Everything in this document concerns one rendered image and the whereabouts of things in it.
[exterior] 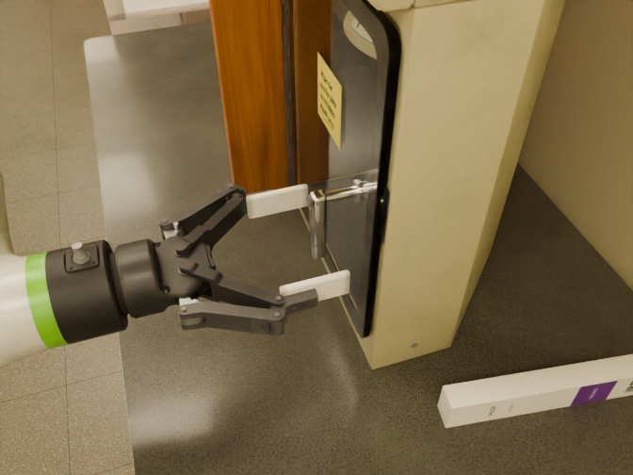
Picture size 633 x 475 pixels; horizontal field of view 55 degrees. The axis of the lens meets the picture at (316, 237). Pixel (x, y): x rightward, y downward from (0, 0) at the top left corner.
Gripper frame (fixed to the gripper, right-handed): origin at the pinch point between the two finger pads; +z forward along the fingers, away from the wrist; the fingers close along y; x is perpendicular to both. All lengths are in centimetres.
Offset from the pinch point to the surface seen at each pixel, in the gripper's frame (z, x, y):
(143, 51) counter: -12, 21, 86
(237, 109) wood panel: -1.6, 3.7, 31.7
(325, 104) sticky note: 4.4, -9.2, 10.3
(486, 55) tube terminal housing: 12.4, -21.8, -5.3
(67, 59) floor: -48, 115, 272
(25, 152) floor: -68, 115, 195
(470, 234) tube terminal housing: 15.2, -0.8, -5.4
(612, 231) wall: 49, 19, 5
